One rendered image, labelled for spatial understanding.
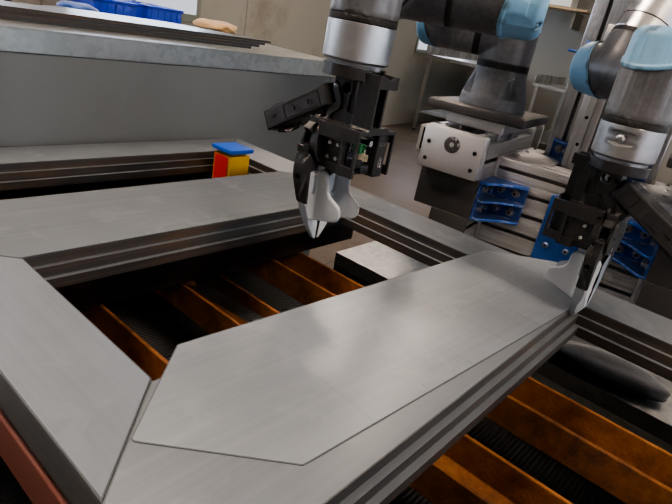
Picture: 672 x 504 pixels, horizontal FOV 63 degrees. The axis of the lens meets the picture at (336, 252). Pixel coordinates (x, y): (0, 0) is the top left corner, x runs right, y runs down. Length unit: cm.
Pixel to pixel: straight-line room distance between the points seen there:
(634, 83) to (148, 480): 63
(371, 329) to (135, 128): 79
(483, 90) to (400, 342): 80
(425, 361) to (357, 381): 9
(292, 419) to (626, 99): 52
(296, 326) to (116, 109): 75
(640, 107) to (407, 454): 47
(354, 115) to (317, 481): 38
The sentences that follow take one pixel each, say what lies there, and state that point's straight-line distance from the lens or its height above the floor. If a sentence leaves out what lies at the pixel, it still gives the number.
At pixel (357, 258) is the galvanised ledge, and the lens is 123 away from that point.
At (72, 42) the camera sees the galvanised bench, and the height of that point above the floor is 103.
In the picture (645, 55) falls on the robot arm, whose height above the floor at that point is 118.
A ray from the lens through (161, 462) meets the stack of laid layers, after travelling 43.
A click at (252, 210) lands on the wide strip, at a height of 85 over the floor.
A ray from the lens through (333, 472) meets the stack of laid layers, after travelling 43.
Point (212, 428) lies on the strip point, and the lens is 45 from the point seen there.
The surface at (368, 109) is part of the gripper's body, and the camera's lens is 61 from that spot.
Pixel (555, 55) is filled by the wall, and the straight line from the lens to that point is 956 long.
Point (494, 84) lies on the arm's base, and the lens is 130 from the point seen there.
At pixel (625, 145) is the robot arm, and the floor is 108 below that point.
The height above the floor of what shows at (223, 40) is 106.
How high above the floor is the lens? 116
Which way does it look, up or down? 23 degrees down
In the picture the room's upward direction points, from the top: 11 degrees clockwise
